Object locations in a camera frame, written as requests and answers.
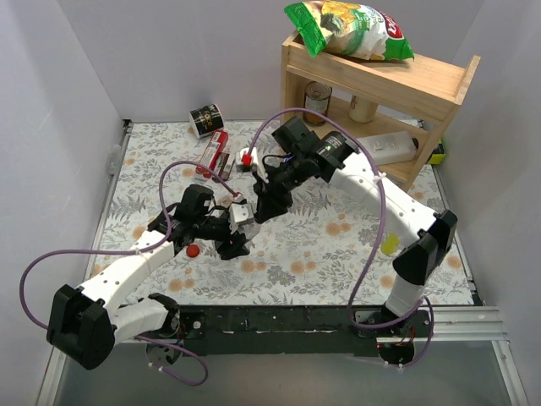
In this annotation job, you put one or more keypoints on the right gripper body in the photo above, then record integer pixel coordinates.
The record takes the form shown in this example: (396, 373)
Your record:
(270, 193)

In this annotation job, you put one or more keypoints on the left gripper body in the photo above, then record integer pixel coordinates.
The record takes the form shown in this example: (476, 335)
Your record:
(231, 238)

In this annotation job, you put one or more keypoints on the red bottle cap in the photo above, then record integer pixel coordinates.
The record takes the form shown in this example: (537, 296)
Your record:
(192, 251)

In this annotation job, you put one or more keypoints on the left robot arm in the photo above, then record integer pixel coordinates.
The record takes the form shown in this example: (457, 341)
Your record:
(86, 322)

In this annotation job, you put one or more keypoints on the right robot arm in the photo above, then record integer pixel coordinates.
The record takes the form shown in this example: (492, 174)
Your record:
(342, 161)

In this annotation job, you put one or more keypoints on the yellow bottle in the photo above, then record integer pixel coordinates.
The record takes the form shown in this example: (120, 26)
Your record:
(390, 244)

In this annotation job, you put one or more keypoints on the floral table mat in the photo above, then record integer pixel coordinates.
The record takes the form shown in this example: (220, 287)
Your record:
(318, 253)

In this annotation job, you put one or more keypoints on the brown snack bar wrapper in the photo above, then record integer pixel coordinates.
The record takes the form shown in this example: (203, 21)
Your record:
(226, 165)

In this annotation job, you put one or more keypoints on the tin can on shelf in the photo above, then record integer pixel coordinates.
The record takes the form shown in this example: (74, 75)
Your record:
(317, 99)

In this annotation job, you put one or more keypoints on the beige cup on shelf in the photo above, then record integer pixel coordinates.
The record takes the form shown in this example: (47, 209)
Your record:
(361, 110)

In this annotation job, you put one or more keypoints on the red cardboard box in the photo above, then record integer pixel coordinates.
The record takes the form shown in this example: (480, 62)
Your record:
(212, 152)

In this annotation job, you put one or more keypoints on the white jug on shelf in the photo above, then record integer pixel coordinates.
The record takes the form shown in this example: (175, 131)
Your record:
(390, 148)

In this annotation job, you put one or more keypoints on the wooden shelf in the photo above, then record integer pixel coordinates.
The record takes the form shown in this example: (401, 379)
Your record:
(421, 96)

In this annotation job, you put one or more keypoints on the black base bar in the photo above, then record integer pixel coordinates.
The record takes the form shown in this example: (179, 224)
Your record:
(364, 332)

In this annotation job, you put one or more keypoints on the yellow green box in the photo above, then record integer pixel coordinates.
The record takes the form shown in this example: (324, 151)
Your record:
(438, 154)

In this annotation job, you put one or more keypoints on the green chips bag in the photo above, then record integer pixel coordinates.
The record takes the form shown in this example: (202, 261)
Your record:
(349, 29)

